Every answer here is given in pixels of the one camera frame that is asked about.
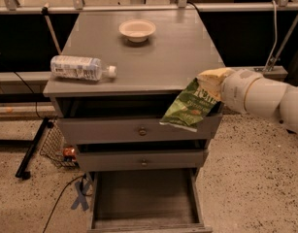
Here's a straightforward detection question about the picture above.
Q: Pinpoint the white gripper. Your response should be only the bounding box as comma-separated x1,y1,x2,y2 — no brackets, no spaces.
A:
197,68,263,114

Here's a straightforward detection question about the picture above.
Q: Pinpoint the green jalapeno chip bag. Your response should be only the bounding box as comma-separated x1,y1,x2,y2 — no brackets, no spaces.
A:
159,79,218,132

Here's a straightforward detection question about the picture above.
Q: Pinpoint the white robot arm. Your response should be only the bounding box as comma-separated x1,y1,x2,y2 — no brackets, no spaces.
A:
197,68,298,135

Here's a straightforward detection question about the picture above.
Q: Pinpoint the grey top drawer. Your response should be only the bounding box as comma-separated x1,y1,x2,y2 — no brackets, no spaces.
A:
57,114,221,145

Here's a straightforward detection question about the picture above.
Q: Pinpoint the grey middle drawer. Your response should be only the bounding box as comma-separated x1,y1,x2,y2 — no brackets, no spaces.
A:
77,150,208,172

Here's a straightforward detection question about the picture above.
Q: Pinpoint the grey wooden drawer cabinet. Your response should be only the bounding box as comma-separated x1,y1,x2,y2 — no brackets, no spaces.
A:
44,10,222,159

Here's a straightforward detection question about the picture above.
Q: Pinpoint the grey open bottom drawer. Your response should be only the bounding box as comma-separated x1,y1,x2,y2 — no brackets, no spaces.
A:
87,169,213,233

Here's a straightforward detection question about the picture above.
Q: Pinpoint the dark cabinet at right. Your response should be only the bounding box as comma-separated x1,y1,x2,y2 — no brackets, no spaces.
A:
285,50,298,86

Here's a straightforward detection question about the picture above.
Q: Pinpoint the white paper bowl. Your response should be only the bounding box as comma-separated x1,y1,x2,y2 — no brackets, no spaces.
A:
118,19,156,43

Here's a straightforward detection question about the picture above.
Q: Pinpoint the clear plastic water bottle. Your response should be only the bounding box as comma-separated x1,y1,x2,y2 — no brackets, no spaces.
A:
50,55,116,81

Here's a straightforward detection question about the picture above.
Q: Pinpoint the orange soda can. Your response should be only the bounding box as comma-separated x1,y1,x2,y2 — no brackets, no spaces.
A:
62,147,75,158

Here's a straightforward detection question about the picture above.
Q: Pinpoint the grey tape cross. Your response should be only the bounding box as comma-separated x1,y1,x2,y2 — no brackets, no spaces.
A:
71,182,90,212

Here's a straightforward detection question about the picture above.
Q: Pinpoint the wooden stick black tip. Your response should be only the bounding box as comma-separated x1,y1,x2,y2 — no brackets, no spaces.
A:
41,3,61,55

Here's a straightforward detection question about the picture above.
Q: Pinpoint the black metal floor bar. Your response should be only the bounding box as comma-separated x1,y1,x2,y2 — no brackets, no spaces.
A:
16,117,50,180

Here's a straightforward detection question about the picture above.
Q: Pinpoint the white hanging cable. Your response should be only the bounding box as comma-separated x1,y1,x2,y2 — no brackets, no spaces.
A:
262,0,279,73

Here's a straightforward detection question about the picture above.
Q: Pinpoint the black floor cable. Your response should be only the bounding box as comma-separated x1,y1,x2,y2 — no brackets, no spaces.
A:
41,173,88,233

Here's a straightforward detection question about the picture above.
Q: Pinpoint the wire mesh basket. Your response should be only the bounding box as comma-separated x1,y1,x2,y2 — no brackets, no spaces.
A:
40,121,77,168

